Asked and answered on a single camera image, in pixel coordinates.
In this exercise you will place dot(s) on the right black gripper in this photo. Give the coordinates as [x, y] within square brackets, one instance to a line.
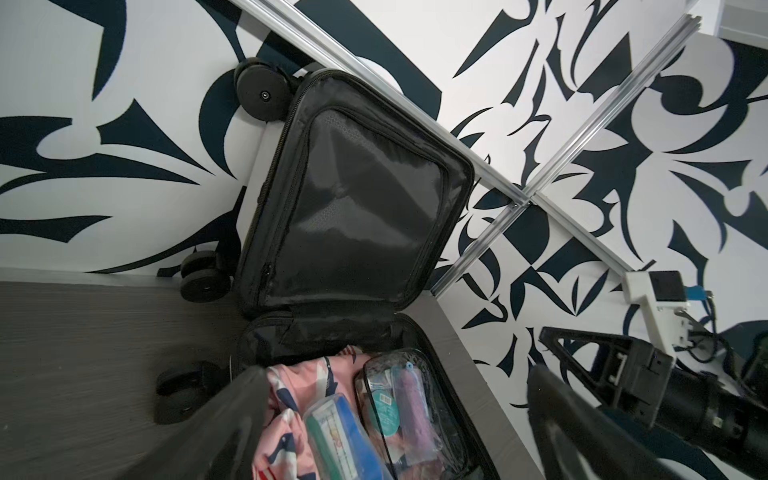
[624, 373]

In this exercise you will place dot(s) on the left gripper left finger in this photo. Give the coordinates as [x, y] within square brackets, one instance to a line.
[219, 441]

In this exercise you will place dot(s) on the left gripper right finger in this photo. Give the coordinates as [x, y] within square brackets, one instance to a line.
[571, 435]

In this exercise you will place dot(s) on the pink patterned shorts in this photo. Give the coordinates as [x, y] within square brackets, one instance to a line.
[283, 451]

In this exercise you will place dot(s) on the clear toiletry pouch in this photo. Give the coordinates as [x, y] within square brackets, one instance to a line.
[408, 419]

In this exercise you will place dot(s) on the black suitcase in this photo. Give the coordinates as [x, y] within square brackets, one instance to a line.
[351, 219]

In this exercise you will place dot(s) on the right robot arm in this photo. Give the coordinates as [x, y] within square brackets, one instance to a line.
[696, 409]

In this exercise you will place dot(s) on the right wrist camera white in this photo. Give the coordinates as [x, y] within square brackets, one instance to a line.
[662, 298]

